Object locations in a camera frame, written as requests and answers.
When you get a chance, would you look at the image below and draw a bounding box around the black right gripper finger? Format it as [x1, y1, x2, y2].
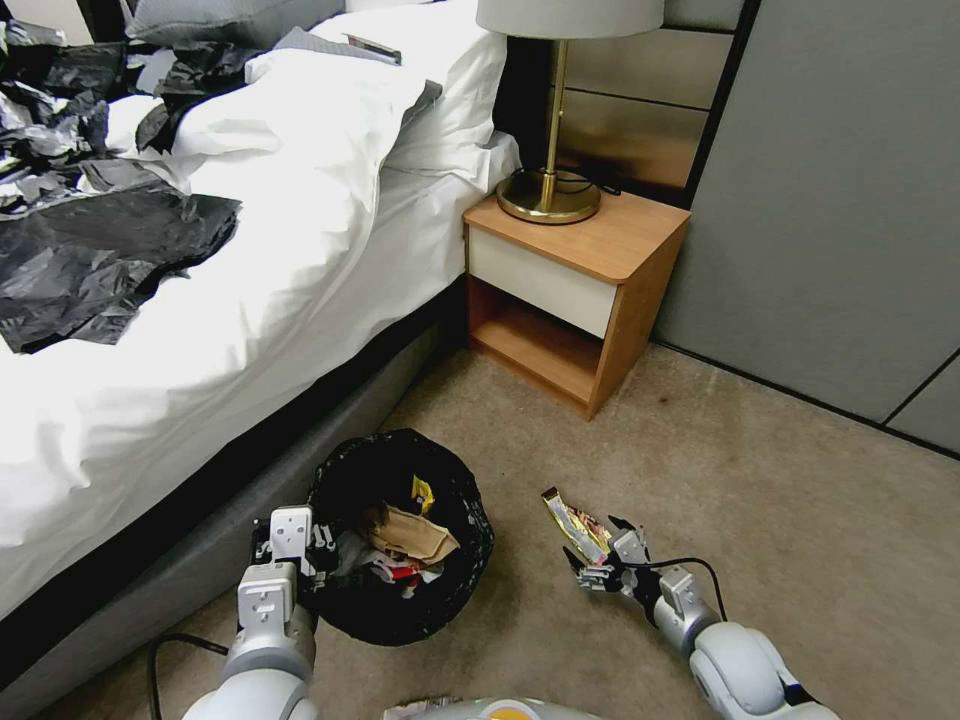
[562, 546, 624, 596]
[605, 514, 649, 562]

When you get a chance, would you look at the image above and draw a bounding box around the gold foil snack wrapper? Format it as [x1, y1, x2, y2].
[540, 486, 615, 566]

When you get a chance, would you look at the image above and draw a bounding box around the black trash bin with bag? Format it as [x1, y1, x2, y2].
[305, 428, 497, 648]

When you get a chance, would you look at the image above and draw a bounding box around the red and white crumpled trash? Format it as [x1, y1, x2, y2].
[372, 553, 445, 603]

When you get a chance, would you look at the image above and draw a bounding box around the brown paper bag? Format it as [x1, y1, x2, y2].
[365, 503, 461, 564]

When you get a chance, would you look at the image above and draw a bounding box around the white robot front shell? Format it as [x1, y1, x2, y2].
[440, 695, 605, 720]

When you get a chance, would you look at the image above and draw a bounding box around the crumpled printed paper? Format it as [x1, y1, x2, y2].
[380, 696, 453, 720]

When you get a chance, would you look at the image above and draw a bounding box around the wooden nightstand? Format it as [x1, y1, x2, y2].
[461, 189, 693, 422]

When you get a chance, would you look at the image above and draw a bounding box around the white duvet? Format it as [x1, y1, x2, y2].
[0, 46, 445, 625]

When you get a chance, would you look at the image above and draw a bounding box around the white nightstand drawer front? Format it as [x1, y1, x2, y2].
[465, 224, 619, 340]

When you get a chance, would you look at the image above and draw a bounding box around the large flat black plastic bag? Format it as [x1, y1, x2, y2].
[0, 178, 243, 355]

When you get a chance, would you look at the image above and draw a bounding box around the white mattress sheet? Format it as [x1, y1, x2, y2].
[378, 131, 524, 305]

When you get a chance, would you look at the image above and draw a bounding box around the brass lamp with white shade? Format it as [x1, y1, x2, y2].
[476, 0, 668, 227]

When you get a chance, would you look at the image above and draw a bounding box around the bronze padded headboard panel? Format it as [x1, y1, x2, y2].
[556, 28, 735, 210]

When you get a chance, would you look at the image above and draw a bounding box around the crumpled black plastic bags pile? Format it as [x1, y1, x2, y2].
[0, 18, 260, 198]

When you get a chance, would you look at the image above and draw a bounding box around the white pillow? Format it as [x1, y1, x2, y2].
[305, 7, 513, 181]

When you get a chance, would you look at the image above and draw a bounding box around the flat dark device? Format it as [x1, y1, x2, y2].
[344, 32, 405, 66]

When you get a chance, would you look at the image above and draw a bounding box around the grey pillow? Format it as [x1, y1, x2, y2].
[123, 0, 348, 48]

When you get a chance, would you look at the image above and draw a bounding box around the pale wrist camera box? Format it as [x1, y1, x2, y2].
[268, 506, 314, 562]

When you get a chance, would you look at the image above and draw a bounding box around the grey upholstered bed frame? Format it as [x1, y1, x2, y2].
[0, 275, 468, 720]

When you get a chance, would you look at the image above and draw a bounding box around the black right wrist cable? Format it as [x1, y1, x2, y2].
[646, 557, 730, 624]

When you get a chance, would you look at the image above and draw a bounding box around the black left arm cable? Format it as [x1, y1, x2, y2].
[148, 632, 235, 720]

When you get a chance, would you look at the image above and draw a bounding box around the black lamp cable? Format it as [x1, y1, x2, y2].
[558, 169, 625, 198]

